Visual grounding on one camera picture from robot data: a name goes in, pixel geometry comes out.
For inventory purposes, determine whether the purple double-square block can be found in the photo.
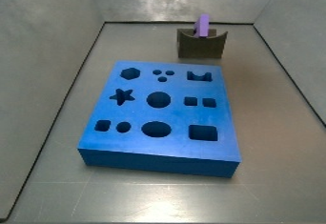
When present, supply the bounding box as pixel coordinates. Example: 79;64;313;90
194;13;209;37

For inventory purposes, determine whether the blue foam shape board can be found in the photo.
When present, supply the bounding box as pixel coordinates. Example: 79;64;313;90
78;61;241;177

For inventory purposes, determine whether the black curved holder stand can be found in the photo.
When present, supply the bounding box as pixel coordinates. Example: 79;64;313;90
176;29;229;59

